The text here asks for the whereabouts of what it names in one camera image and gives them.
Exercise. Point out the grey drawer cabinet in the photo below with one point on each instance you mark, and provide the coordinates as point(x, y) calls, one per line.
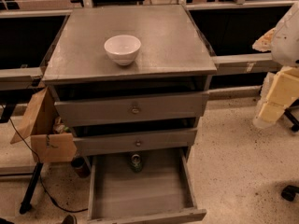
point(172, 59)

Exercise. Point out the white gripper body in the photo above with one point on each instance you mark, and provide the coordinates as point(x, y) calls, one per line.
point(287, 42)

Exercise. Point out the grey railing right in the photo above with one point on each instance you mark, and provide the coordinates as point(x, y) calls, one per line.
point(245, 64)

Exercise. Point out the green soda can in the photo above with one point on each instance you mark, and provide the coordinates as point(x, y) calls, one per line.
point(136, 163)

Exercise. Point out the black stand leg left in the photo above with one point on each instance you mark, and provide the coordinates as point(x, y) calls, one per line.
point(26, 202)

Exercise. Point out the grey bottom drawer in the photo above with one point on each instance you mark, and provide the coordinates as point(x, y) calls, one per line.
point(160, 194)

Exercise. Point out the grey middle drawer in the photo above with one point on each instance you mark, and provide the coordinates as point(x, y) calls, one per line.
point(134, 142)

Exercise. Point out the grey drawer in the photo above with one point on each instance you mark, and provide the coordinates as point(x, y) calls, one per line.
point(116, 110)
point(160, 194)
point(134, 142)

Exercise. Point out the grey top drawer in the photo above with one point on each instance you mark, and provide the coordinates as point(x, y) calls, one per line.
point(116, 110)

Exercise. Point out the white ceramic bowl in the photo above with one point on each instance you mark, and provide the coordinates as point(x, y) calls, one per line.
point(122, 49)

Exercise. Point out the grey railing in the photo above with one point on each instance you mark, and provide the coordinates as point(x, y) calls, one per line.
point(245, 64)
point(19, 78)

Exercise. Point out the black stand leg right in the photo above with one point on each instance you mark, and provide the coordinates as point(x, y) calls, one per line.
point(291, 117)

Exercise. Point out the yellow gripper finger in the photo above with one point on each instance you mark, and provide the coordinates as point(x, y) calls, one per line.
point(267, 115)
point(263, 43)

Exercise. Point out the black stand leg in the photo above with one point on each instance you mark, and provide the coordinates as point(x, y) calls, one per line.
point(26, 202)
point(291, 117)

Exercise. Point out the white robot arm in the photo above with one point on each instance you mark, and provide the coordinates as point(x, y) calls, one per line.
point(285, 43)

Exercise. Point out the grey railing left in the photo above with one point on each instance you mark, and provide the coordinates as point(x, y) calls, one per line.
point(19, 78)

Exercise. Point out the dark can on floor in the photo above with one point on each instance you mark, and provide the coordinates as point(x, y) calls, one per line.
point(80, 167)

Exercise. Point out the black caster wheel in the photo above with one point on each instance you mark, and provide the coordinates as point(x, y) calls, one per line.
point(289, 193)

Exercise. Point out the brown cardboard box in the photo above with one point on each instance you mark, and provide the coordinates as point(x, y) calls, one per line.
point(38, 123)

